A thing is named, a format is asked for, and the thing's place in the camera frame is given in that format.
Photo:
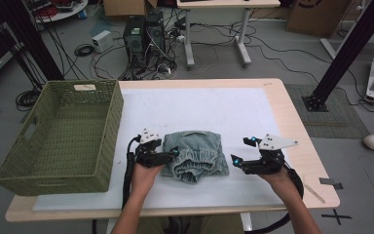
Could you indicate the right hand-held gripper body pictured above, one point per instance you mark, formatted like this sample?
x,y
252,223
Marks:
x,y
263,165

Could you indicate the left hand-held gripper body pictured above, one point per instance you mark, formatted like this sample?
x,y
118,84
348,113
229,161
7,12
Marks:
x,y
152,158

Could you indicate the light blue denim shorts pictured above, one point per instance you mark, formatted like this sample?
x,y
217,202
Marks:
x,y
194,152

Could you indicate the green woven basket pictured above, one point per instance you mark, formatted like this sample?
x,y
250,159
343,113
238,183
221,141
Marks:
x,y
107,146

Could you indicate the person's left hand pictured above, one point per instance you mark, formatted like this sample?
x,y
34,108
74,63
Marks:
x,y
146,178

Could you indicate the person's right hand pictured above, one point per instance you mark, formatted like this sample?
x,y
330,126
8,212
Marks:
x,y
279,183

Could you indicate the white foam mat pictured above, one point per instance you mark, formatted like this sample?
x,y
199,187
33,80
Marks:
x,y
191,107

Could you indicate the white table leg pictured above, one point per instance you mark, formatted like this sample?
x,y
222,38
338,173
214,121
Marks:
x,y
245,221

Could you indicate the thin wooden stick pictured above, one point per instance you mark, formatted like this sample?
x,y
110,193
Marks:
x,y
315,194

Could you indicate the person's olive trousers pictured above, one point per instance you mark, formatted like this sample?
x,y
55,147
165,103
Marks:
x,y
214,226

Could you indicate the black tape strip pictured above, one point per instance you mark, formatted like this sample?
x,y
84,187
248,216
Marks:
x,y
329,182

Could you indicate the white power adapter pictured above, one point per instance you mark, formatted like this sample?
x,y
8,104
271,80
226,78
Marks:
x,y
165,69

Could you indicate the grey floor mat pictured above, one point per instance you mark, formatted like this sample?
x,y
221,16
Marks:
x,y
334,123

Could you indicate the black tape cross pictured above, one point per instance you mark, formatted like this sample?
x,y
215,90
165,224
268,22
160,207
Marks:
x,y
336,216

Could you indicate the black computer tower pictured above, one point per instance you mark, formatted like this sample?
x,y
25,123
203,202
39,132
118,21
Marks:
x,y
134,45

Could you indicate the grey computer tower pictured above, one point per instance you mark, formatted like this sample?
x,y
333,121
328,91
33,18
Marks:
x,y
156,32

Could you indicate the white box device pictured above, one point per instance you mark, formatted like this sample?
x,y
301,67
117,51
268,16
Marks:
x,y
102,40

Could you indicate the black metal stand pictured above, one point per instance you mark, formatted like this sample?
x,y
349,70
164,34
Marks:
x,y
347,55
32,42

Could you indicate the white-legged wooden desk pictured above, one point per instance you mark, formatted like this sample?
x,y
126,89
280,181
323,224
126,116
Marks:
x,y
240,4

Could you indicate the large cardboard box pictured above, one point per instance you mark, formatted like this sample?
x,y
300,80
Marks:
x,y
318,18

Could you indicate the small cardboard box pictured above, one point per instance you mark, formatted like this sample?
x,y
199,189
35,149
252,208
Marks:
x,y
123,7

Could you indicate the round white table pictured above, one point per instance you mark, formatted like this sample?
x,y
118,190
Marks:
x,y
71,13

